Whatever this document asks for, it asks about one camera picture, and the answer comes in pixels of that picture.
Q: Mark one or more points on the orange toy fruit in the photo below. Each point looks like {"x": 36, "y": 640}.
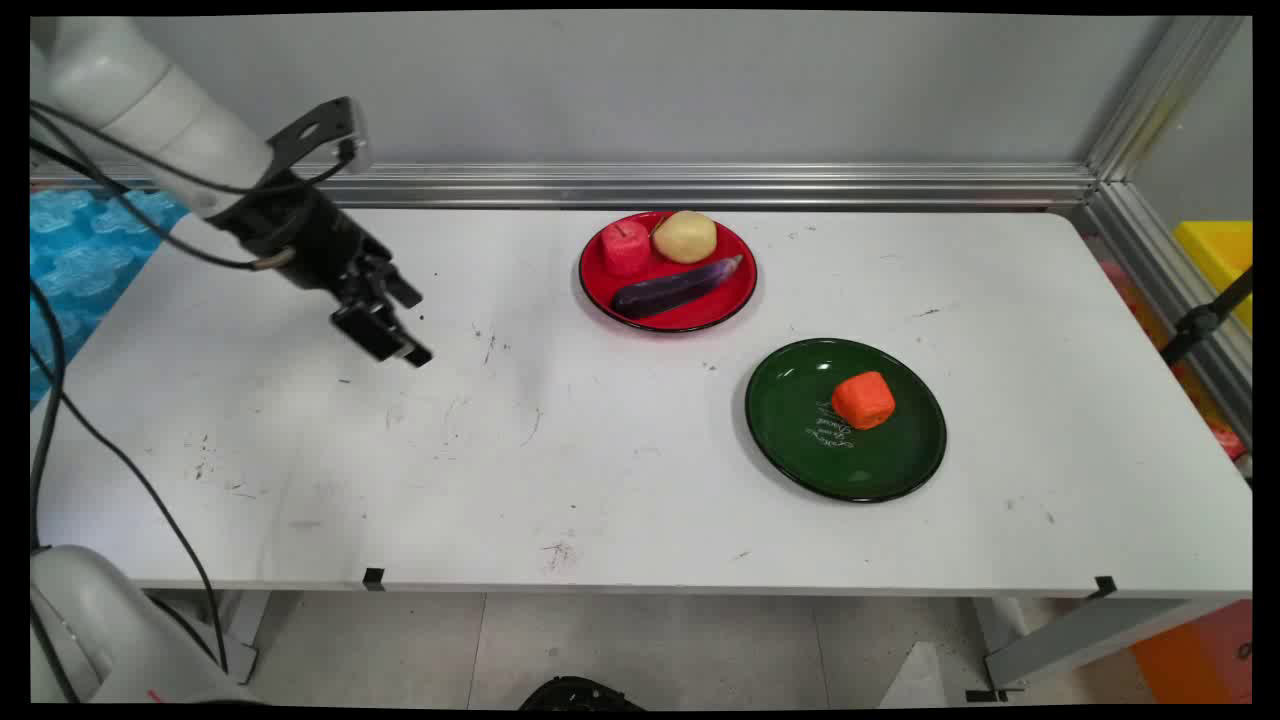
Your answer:
{"x": 863, "y": 400}

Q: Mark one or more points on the side aluminium frame rail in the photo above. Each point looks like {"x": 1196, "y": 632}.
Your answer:
{"x": 1170, "y": 290}

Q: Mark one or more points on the yellow toy potato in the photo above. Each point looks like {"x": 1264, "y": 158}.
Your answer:
{"x": 686, "y": 238}

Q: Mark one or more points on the black tape marker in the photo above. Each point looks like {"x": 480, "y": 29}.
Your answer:
{"x": 373, "y": 578}
{"x": 1105, "y": 586}

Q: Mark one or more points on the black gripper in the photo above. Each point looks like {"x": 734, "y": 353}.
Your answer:
{"x": 300, "y": 235}

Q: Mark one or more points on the small red object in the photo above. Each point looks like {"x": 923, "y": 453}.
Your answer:
{"x": 1225, "y": 440}

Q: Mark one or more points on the grey table leg bar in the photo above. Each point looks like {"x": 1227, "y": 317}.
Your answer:
{"x": 1090, "y": 635}

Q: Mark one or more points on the horizontal aluminium frame rail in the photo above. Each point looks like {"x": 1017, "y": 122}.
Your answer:
{"x": 700, "y": 185}

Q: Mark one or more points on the black stand clamp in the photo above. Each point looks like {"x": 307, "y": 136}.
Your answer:
{"x": 1200, "y": 322}

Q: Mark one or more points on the upright aluminium frame post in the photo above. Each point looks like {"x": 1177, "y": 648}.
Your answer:
{"x": 1160, "y": 95}

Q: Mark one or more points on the red toy apple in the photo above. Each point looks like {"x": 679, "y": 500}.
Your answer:
{"x": 625, "y": 250}

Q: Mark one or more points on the yellow plastic box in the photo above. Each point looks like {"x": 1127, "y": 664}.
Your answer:
{"x": 1220, "y": 255}

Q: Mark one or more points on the orange box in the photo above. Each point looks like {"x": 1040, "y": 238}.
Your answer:
{"x": 1200, "y": 655}

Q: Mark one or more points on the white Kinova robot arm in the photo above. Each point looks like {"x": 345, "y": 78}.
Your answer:
{"x": 130, "y": 90}

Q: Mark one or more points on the purple toy eggplant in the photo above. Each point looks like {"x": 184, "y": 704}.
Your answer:
{"x": 670, "y": 290}

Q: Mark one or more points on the black round floor object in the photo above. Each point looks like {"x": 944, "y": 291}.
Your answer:
{"x": 580, "y": 695}

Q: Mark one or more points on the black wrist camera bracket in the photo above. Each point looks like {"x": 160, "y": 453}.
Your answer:
{"x": 318, "y": 130}

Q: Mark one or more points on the white table leg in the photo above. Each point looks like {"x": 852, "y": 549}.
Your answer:
{"x": 245, "y": 630}

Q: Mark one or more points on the dark green plate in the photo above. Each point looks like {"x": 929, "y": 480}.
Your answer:
{"x": 800, "y": 440}

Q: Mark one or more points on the red plate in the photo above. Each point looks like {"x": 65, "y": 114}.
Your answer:
{"x": 700, "y": 300}

